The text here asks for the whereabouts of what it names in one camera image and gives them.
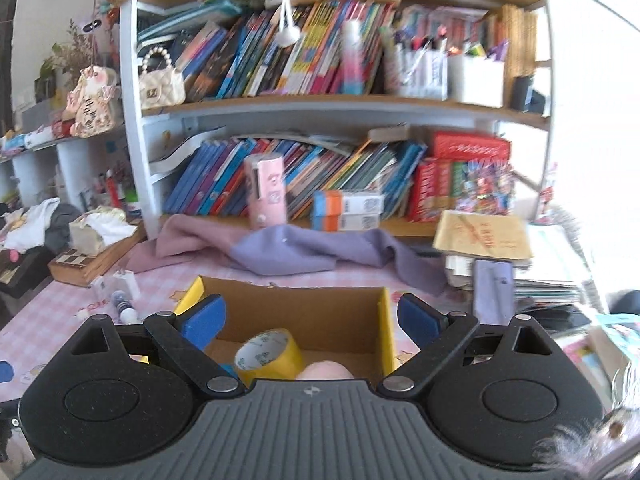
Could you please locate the pink cylindrical device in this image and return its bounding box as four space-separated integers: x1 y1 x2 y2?
244 154 288 231

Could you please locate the white quilted handbag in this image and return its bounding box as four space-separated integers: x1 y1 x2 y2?
138 46 186 110

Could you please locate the thick red book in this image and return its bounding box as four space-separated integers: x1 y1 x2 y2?
407 157 441 221

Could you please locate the dark grey garment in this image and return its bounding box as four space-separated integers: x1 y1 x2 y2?
45 203 83 256

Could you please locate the packing tape roll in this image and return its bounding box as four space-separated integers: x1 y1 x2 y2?
234 329 306 386

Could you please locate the white hanging ornament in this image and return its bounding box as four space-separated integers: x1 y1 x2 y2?
276 0 301 48

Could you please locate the orange and blue carton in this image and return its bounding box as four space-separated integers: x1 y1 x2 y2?
312 191 386 216
311 212 383 232

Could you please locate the pink plush toy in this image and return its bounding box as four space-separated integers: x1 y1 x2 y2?
295 360 353 381

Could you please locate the beige tissue box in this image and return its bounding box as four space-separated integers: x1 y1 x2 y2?
69 206 138 256

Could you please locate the wooden chess box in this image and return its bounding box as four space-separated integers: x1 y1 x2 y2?
48 232 148 288

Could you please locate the white pen holder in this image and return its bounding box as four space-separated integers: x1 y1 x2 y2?
447 42 506 108

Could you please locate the row of blue-spined books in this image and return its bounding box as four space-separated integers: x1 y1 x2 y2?
162 132 428 218

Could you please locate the white bookshelf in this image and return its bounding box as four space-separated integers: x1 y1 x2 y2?
0 0 556 241

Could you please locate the green-spined book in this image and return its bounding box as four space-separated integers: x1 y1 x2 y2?
452 162 471 211

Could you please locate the stack of papers and booklets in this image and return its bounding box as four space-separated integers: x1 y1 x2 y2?
445 220 596 306

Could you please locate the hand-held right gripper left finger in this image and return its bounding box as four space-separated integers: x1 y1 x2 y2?
65 294 247 396

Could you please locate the pink checked tablecloth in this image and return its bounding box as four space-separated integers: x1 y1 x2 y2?
0 255 601 401

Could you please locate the pink and purple cloth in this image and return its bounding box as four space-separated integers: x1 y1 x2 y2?
125 214 448 297

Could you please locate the slim red book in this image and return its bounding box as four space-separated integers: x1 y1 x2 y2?
435 160 456 216

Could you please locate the white t-shirt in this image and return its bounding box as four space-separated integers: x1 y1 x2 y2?
2 197 61 253

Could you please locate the group of craft bottles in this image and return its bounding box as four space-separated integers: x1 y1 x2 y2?
97 167 141 218

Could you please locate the black flat object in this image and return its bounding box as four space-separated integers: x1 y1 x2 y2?
520 302 593 333

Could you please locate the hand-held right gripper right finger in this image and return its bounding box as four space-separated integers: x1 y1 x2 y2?
375 294 558 396

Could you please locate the yellow cardboard box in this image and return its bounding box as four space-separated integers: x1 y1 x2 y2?
172 276 401 378

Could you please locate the dark spray bottle white cap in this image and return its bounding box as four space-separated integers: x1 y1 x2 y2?
111 291 140 325

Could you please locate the smartphone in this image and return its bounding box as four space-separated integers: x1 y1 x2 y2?
472 259 515 323

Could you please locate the white open booklet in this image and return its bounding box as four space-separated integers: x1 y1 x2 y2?
147 127 236 176

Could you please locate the pile of thick textbooks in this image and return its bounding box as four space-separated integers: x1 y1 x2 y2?
565 312 640 411

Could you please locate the row of tan-spined books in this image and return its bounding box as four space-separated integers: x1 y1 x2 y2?
502 4 538 81

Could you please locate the clear pen holder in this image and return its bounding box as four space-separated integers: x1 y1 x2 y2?
395 35 448 101

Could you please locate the row of colourful thin books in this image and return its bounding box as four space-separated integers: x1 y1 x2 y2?
172 0 401 98

